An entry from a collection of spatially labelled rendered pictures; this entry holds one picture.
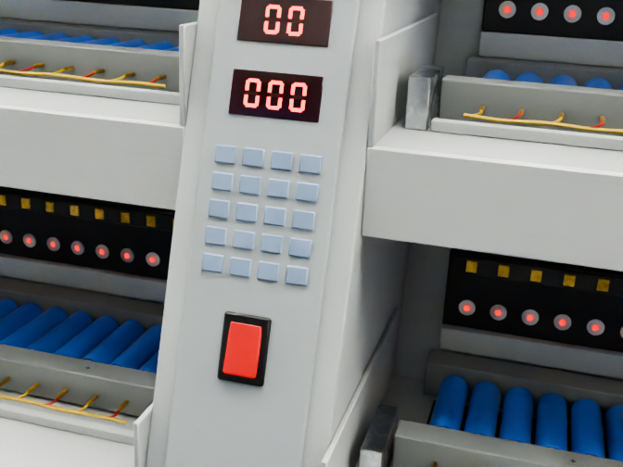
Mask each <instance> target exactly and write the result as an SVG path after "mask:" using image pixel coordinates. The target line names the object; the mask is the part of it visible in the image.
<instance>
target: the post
mask: <svg viewBox="0 0 623 467"><path fill-rule="evenodd" d="M219 1H220V0H200V1H199V10H198V17H197V32H196V40H195V49H194V56H193V65H192V72H191V81H190V89H189V96H188V105H187V112H186V121H185V129H184V144H183V152H182V160H181V168H180V176H179V184H178V192H177V200H176V208H175V216H174V225H173V232H172V247H171V255H170V264H169V271H168V280H167V287H166V296H165V304H164V311H163V320H162V327H161V336H160V344H159V359H158V367H157V375H156V383H155V391H154V399H153V407H152V415H151V424H150V431H149V439H148V447H147V455H146V467H164V466H165V459H166V450H167V443H168V434H169V427H170V418H171V411H172V396H173V388H174V380H175V372H176V364H177V356H178V348H179V340H180V333H181V324H182V317H183V308H184V293H185V286H186V277H187V270H188V261H189V254H190V246H191V238H192V230H193V222H194V214H195V206H196V198H197V183H198V175H199V167H200V159H201V151H202V143H203V135H204V127H205V119H206V111H207V104H208V95H209V88H210V73H211V64H212V57H213V48H214V41H215V32H216V25H217V17H218V9H219ZM441 3H442V0H361V2H360V8H359V16H358V23H357V31H356V38H355V45H354V53H353V60H352V68H351V75H350V89H349V97H348V104H347V111H346V118H345V126H344V133H343V141H342V148H341V156H340V163H339V171H338V178H337V192H336V200H335V206H334V214H333V221H332V229H331V236H330V244H329V251H328V259H327V266H326V274H325V281H324V295H323V303H322V309H321V317H320V324H319V332H318V339H317V347H316V354H315V362H314V369H313V377H312V384H311V398H310V405H309V412H308V420H307V427H306V435H305V442H304V449H303V457H302V464H301V467H321V461H322V459H323V457H324V454H325V453H326V451H327V449H328V447H329V445H330V443H331V440H332V438H333V436H334V434H335V432H336V430H337V428H338V426H339V424H340V422H341V420H342V418H343V416H344V413H345V411H346V409H347V407H348V405H349V404H350V401H351V399H352V397H353V395H354V393H355V391H356V389H357V386H358V384H359V382H360V381H361V379H362V376H363V374H364V372H365V370H366V368H367V366H368V364H369V362H370V359H371V358H372V356H373V354H374V352H375V349H376V347H377V345H378V343H379V341H380V339H381V337H382V335H383V333H384V331H385V329H386V327H387V325H388V322H389V320H390V318H391V316H392V314H393V312H394V310H395V308H399V309H400V315H399V325H398V334H399V327H400V320H401V306H402V300H403V292H404V285H405V278H406V271H407V264H408V257H409V249H410V243H409V242H402V241H396V240H389V239H382V238H375V237H369V236H362V235H361V233H362V208H363V195H364V181H365V168H366V155H367V147H368V146H367V141H368V128H369V114H370V101H371V88H372V75H373V61H374V48H375V40H377V39H379V38H382V37H384V36H386V35H388V34H390V33H393V32H395V31H397V30H399V29H401V28H404V27H406V26H408V25H410V24H412V23H415V22H416V21H418V20H420V19H423V18H426V17H428V16H430V15H432V14H434V13H438V14H439V16H438V27H437V37H436V44H437V38H438V30H439V17H440V10H441Z"/></svg>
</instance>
